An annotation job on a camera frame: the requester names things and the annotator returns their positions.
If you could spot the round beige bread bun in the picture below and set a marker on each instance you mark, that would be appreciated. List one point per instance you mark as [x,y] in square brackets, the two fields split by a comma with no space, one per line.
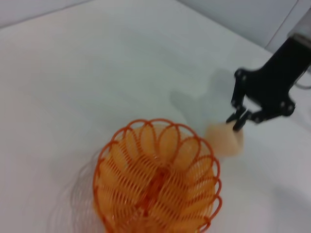
[223,140]

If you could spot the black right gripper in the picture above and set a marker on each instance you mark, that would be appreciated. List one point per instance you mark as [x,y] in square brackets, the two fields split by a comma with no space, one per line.
[274,77]

